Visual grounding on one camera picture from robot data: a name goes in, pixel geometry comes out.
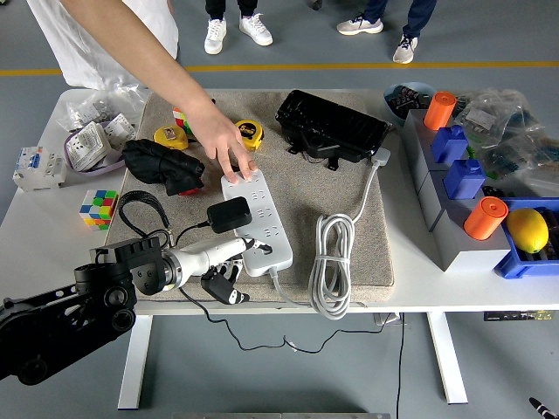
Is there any black folded umbrella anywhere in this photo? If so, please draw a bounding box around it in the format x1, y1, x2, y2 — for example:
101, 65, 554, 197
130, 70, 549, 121
121, 138, 206, 197

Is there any yellow tape measure black label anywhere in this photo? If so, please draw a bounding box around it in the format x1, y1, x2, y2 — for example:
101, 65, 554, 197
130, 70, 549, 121
234, 120, 266, 152

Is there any white power strip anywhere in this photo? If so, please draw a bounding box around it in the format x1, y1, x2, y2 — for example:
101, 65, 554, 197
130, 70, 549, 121
220, 168, 294, 277

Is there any black hanging cable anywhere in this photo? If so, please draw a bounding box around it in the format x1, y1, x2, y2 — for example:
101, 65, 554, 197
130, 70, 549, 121
395, 312, 406, 419

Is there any black table control panel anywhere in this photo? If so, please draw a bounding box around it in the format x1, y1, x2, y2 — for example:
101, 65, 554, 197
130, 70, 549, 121
483, 310, 555, 323

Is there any clear bag of small parts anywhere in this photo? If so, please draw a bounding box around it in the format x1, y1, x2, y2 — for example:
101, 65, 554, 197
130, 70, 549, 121
60, 85, 149, 132

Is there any yellow lemon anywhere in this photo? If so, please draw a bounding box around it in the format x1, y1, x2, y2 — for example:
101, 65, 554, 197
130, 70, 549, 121
506, 208, 549, 254

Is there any yellow tape measure clear window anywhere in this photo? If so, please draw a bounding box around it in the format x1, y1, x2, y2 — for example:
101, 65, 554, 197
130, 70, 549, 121
152, 124, 190, 150

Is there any white table leg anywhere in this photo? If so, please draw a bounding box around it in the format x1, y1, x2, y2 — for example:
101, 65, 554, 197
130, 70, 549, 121
117, 313, 154, 410
425, 312, 469, 405

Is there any person's left hand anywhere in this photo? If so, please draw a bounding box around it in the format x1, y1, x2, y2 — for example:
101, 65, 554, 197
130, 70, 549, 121
186, 106, 259, 184

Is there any clear bag with white connector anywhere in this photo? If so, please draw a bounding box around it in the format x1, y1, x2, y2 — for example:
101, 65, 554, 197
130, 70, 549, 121
453, 88, 547, 148

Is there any large white socket module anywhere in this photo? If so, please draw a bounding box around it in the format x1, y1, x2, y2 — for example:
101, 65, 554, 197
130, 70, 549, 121
65, 120, 115, 171

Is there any black circuit board pile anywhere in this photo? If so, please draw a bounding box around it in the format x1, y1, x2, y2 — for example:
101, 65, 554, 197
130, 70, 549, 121
388, 85, 433, 113

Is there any thin black adapter cord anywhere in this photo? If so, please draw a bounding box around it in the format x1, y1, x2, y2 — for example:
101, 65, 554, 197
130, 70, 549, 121
169, 220, 394, 354

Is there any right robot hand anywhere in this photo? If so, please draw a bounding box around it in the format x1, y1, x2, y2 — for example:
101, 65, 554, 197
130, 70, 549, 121
528, 396, 556, 419

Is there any white power strip cable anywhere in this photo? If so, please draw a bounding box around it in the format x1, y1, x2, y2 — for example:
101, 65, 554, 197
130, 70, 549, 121
266, 147, 392, 321

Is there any blue plastic block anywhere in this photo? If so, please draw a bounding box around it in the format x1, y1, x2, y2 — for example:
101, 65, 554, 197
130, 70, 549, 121
431, 124, 470, 166
443, 158, 487, 201

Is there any clear bag of dark parts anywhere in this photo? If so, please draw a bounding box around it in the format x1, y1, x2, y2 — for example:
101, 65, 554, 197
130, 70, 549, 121
475, 130, 559, 201

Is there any person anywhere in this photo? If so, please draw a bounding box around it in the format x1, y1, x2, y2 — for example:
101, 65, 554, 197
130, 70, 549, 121
25, 0, 179, 90

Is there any blue storage bin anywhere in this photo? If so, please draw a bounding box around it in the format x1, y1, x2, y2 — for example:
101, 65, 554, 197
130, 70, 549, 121
493, 196, 559, 279

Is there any person's leg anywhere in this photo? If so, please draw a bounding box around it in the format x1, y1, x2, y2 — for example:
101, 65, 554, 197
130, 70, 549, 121
204, 0, 228, 56
391, 0, 438, 65
335, 0, 390, 36
237, 0, 274, 47

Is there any small white socket module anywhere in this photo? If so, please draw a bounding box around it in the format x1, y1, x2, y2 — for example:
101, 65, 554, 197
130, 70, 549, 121
102, 112, 139, 148

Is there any white circuit breaker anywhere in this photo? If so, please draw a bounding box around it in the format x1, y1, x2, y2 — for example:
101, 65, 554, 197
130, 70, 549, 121
11, 146, 68, 192

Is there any orange cylinder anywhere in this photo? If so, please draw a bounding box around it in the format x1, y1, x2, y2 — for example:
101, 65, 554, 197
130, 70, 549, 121
424, 90, 459, 131
463, 196, 510, 241

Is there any grey-brown mat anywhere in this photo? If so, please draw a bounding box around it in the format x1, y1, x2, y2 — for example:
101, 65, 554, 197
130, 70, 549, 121
94, 89, 397, 303

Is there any grey box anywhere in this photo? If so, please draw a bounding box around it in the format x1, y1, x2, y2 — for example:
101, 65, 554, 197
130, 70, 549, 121
430, 196, 512, 272
412, 168, 486, 230
401, 107, 471, 191

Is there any light blue bowl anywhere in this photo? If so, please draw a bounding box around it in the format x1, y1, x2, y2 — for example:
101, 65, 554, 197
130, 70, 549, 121
383, 81, 438, 126

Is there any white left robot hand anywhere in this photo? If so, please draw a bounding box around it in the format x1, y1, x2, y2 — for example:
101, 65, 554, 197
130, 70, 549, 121
174, 237, 274, 306

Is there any colourful puzzle cube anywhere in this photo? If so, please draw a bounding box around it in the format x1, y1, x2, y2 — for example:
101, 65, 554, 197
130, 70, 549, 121
79, 189, 120, 231
172, 106, 193, 134

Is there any small black bracket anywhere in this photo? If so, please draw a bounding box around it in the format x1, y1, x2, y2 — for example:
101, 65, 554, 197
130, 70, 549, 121
286, 130, 342, 171

